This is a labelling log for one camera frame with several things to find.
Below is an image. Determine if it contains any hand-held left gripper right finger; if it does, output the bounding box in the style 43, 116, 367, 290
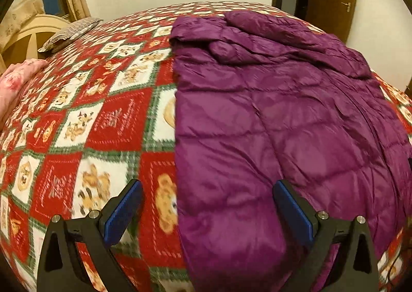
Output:
273, 179, 380, 292

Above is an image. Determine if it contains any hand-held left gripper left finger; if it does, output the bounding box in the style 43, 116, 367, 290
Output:
36, 179, 144, 292

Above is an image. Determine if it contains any purple puffer jacket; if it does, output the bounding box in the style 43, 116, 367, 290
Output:
169, 10, 412, 292

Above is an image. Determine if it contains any bed with red patterned quilt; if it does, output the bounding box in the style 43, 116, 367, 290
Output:
0, 2, 412, 292

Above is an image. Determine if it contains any pink folded blanket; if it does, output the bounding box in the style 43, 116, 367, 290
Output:
0, 58, 49, 125

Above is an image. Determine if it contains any grey striped pillow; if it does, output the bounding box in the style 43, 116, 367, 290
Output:
38, 17, 104, 53

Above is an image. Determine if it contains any cream wooden headboard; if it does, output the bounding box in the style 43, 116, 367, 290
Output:
0, 14, 73, 70

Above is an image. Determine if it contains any brown wooden door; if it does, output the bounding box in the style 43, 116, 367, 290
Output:
304, 0, 359, 44

